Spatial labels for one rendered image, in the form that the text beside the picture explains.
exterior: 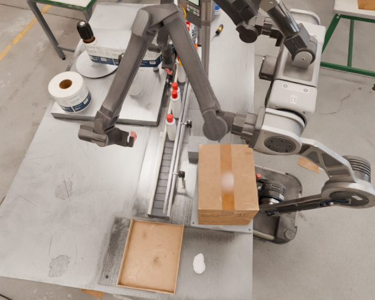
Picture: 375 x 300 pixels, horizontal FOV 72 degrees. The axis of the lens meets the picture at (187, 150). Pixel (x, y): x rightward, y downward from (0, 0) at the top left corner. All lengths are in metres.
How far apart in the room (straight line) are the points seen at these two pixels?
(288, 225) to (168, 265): 0.99
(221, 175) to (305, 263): 1.34
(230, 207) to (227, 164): 0.19
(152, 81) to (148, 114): 0.27
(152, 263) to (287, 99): 0.93
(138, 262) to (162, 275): 0.13
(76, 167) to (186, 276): 0.83
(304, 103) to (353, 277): 1.77
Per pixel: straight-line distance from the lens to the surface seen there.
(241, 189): 1.10
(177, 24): 0.83
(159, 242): 1.34
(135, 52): 0.89
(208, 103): 0.82
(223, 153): 1.16
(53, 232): 1.52
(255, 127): 0.78
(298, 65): 0.93
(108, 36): 2.17
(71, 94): 1.64
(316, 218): 2.40
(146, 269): 1.33
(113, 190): 1.46
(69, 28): 4.01
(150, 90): 1.71
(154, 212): 1.32
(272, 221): 2.02
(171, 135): 1.42
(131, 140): 1.10
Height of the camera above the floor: 2.14
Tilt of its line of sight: 61 degrees down
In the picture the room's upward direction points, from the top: 5 degrees counter-clockwise
